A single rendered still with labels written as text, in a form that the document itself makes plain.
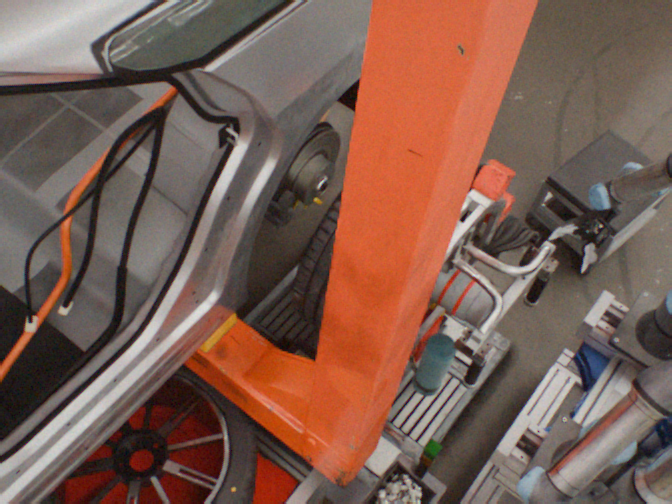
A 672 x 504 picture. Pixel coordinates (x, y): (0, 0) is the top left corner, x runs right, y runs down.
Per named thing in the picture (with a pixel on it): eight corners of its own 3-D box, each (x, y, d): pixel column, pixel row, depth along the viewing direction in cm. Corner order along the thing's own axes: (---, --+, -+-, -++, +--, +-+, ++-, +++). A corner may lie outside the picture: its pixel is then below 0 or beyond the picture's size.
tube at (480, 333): (454, 259, 236) (462, 237, 227) (514, 299, 230) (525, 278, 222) (417, 302, 227) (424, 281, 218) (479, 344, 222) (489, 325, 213)
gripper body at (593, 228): (585, 229, 254) (610, 198, 256) (568, 228, 262) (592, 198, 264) (601, 246, 256) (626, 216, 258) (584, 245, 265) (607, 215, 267)
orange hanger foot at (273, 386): (203, 313, 271) (198, 253, 242) (335, 414, 257) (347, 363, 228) (165, 350, 263) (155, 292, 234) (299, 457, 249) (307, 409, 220)
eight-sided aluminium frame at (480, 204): (461, 259, 284) (503, 153, 239) (478, 271, 282) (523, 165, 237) (362, 376, 258) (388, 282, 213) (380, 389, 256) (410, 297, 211)
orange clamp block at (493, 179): (476, 186, 241) (492, 158, 237) (500, 201, 239) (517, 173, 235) (468, 189, 235) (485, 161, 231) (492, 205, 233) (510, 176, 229)
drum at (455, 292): (438, 266, 258) (447, 239, 246) (498, 307, 252) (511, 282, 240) (411, 297, 251) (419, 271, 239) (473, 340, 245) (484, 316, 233)
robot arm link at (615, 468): (591, 423, 220) (610, 401, 208) (632, 466, 214) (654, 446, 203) (558, 451, 215) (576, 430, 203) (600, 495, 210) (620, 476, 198)
